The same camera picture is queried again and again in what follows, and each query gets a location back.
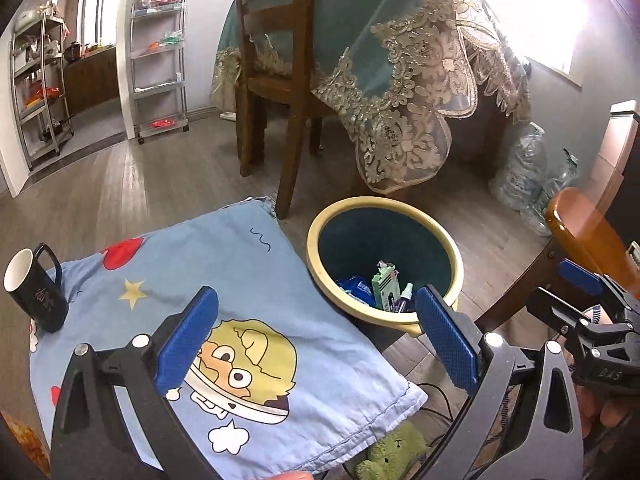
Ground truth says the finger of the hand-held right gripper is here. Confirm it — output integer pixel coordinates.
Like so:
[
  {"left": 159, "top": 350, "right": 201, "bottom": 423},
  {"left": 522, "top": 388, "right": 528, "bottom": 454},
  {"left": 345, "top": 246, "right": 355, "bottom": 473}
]
[
  {"left": 526, "top": 286, "right": 602, "bottom": 337},
  {"left": 557, "top": 258, "right": 640, "bottom": 312}
]

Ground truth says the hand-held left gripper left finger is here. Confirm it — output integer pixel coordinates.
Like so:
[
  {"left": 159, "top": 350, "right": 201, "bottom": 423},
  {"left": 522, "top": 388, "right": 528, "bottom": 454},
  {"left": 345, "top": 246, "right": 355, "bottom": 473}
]
[{"left": 50, "top": 285, "right": 221, "bottom": 480}]

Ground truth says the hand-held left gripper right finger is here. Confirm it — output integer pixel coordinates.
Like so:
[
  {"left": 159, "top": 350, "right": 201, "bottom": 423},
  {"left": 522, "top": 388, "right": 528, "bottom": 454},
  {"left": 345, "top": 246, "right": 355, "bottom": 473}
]
[{"left": 415, "top": 284, "right": 586, "bottom": 480}]

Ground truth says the purple spray bottle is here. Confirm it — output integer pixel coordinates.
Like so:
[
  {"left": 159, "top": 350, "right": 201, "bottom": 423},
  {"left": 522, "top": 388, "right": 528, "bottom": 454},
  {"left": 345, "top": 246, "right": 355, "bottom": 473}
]
[{"left": 391, "top": 282, "right": 416, "bottom": 313}]

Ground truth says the green white medicine box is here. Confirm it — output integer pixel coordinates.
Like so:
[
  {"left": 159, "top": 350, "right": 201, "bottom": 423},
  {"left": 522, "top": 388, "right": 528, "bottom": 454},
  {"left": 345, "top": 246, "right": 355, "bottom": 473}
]
[{"left": 371, "top": 260, "right": 401, "bottom": 311}]

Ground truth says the blue wet wipes packet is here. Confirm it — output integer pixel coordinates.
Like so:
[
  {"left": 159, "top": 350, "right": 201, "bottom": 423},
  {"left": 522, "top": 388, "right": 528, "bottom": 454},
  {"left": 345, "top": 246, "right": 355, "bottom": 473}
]
[{"left": 336, "top": 274, "right": 376, "bottom": 306}]

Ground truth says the yellow rimmed bin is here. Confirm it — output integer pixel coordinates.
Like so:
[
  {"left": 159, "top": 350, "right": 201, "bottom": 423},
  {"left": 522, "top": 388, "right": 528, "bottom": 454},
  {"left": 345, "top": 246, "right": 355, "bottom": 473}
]
[{"left": 306, "top": 196, "right": 465, "bottom": 337}]

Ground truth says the person's right hand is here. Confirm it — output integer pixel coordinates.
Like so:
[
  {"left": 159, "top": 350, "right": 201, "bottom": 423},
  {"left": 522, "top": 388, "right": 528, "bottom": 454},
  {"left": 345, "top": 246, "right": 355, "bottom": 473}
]
[{"left": 575, "top": 381, "right": 640, "bottom": 442}]

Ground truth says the glossy wooden chair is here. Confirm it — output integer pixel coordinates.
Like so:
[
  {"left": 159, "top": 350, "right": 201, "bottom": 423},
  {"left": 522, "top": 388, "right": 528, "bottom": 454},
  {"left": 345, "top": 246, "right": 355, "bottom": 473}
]
[{"left": 475, "top": 187, "right": 640, "bottom": 341}]

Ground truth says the large clear water bottle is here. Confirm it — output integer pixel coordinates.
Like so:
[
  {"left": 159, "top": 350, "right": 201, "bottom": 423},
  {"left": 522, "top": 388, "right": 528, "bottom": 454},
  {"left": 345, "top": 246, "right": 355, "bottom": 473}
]
[
  {"left": 489, "top": 121, "right": 548, "bottom": 211},
  {"left": 520, "top": 149, "right": 581, "bottom": 238}
]

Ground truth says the green plush toy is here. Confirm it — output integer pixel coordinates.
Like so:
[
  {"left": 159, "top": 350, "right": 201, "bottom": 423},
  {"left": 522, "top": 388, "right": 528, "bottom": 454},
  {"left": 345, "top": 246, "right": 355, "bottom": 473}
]
[{"left": 355, "top": 420, "right": 431, "bottom": 480}]

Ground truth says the blue cartoon printed blanket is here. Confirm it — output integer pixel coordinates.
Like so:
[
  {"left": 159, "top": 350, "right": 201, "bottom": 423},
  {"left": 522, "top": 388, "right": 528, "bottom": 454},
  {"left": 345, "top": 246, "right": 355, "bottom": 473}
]
[{"left": 27, "top": 195, "right": 430, "bottom": 476}]

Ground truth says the white cabinet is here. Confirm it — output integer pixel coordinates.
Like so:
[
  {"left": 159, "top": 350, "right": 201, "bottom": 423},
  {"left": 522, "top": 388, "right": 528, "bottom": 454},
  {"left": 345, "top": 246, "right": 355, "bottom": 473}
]
[{"left": 600, "top": 100, "right": 640, "bottom": 211}]

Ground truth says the black mug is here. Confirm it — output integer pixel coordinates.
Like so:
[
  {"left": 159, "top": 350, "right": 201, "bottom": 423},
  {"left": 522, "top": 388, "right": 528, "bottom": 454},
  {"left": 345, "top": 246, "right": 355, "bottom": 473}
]
[{"left": 4, "top": 243, "right": 69, "bottom": 333}]

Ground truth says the white trolley rack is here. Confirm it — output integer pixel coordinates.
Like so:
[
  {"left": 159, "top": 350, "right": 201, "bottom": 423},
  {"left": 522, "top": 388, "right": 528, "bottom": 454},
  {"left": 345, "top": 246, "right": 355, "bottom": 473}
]
[{"left": 130, "top": 0, "right": 191, "bottom": 145}]

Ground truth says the metal shelf rack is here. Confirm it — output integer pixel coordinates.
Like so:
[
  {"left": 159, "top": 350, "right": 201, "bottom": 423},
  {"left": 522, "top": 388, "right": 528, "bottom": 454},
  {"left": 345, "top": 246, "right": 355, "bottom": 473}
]
[{"left": 10, "top": 7, "right": 76, "bottom": 171}]

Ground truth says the dark wooden chair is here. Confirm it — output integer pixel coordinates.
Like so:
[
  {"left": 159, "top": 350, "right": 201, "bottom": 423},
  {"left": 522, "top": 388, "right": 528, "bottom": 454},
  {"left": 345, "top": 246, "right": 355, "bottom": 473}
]
[{"left": 234, "top": 0, "right": 341, "bottom": 221}]

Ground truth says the brown kitchen cabinet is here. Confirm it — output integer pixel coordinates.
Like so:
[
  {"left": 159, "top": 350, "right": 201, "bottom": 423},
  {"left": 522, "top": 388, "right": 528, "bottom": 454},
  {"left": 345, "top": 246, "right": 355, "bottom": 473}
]
[{"left": 65, "top": 50, "right": 121, "bottom": 116}]

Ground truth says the teal tablecloth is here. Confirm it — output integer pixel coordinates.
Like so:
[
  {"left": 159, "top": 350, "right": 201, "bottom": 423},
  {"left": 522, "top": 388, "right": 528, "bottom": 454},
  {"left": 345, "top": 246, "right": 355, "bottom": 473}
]
[{"left": 215, "top": 0, "right": 451, "bottom": 111}]

